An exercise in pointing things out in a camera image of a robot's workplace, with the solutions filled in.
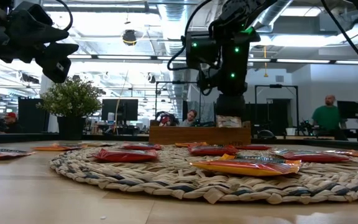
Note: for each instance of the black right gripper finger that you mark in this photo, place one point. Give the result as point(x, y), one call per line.
point(230, 105)

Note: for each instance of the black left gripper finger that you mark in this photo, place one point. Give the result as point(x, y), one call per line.
point(57, 63)
point(36, 26)

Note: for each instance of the beige tea packet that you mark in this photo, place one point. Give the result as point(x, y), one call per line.
point(228, 122)
point(99, 144)

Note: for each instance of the red strawberry tea packet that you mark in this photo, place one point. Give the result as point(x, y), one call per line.
point(141, 146)
point(255, 147)
point(213, 151)
point(312, 157)
point(126, 155)

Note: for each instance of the black background robot arm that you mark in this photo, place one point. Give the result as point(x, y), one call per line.
point(306, 126)

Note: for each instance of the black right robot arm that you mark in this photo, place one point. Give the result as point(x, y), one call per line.
point(238, 12)

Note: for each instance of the wooden compartment tea box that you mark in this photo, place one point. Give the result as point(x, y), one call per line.
point(197, 136)

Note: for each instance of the green potted plant black pot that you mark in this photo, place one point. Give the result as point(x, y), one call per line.
point(70, 99)

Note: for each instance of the person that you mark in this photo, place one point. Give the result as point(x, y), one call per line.
point(190, 119)
point(328, 118)
point(12, 124)

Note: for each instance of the black round device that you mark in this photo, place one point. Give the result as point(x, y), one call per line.
point(265, 134)

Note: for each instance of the black partition panel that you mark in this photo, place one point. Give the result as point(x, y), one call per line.
point(31, 115)

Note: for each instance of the black red backpack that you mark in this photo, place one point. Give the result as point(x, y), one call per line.
point(166, 119)

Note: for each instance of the black overhead light bar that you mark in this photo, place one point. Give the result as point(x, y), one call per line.
point(123, 57)

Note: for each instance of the hanging black spotlight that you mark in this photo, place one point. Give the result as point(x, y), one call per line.
point(129, 37)

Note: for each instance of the round woven straw placemat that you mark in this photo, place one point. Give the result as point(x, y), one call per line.
point(166, 180)

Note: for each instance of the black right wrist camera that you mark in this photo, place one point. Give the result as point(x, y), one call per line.
point(202, 51)

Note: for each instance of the black metal rig frame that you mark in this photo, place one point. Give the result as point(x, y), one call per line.
point(277, 86)
point(172, 82)

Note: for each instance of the silver ventilation duct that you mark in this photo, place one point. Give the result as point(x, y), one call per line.
point(278, 9)
point(174, 18)

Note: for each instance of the black aluminium table frame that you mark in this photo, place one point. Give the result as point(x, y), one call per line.
point(26, 137)

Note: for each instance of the black wall monitor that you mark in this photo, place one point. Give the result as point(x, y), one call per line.
point(351, 107)

